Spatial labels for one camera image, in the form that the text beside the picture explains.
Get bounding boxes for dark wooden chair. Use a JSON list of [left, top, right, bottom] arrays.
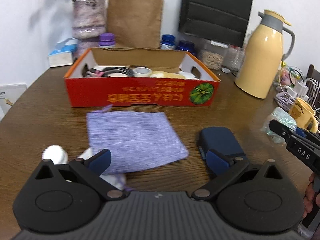
[[307, 64, 320, 110]]

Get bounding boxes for white cables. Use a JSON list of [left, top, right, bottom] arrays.
[[275, 77, 320, 120]]

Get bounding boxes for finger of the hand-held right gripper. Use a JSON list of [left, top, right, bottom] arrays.
[[295, 127, 320, 143], [269, 119, 294, 143]]

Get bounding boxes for yellow mug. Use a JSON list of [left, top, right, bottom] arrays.
[[289, 97, 319, 133]]

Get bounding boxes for black braided cable coil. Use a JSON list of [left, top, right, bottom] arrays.
[[84, 66, 135, 78]]

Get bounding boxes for purple cable coil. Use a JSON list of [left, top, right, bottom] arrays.
[[274, 91, 298, 108]]

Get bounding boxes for brown paper bag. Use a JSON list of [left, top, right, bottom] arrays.
[[107, 0, 164, 49]]

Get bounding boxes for dark blue case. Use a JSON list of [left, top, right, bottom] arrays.
[[199, 127, 248, 178]]

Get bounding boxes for clear plastic jar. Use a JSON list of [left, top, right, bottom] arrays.
[[221, 45, 245, 73]]

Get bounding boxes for blue white tissue box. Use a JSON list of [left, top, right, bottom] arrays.
[[47, 38, 78, 68]]

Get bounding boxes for purple white mottled vase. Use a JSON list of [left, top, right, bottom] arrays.
[[72, 0, 106, 57]]

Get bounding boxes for person's right hand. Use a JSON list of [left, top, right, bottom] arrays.
[[303, 173, 320, 218]]

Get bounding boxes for pink snack bag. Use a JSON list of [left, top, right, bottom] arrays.
[[276, 60, 304, 90]]

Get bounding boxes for blue capped bottle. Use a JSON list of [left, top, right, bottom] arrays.
[[160, 34, 177, 50], [175, 40, 197, 55]]

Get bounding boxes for purple capped bottle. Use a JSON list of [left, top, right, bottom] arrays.
[[98, 32, 117, 49]]

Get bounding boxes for yellow white plush toy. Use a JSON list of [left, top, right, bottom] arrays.
[[150, 70, 200, 80]]

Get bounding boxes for white charger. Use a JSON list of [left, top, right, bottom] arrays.
[[295, 80, 309, 98]]

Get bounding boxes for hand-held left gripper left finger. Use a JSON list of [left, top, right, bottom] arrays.
[[34, 149, 125, 201]]

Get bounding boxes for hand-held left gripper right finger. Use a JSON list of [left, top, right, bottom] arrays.
[[194, 149, 285, 202]]

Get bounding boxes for white ruffled paper liner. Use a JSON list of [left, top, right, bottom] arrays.
[[41, 145, 69, 166]]

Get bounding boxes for black paper bag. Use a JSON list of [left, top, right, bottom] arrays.
[[178, 0, 255, 48]]

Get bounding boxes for clear container of seeds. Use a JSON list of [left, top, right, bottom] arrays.
[[199, 40, 227, 70]]

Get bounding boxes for purple woven pouch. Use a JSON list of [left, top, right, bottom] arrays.
[[86, 104, 190, 175]]

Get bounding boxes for red cardboard box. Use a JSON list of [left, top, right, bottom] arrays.
[[64, 47, 222, 108]]

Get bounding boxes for clear plastic wrapper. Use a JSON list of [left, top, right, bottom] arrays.
[[260, 107, 298, 144]]

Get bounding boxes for white panel with sticker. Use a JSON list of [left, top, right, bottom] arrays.
[[0, 83, 27, 122]]

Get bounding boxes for yellow thermos jug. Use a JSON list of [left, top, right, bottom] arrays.
[[234, 9, 295, 99]]

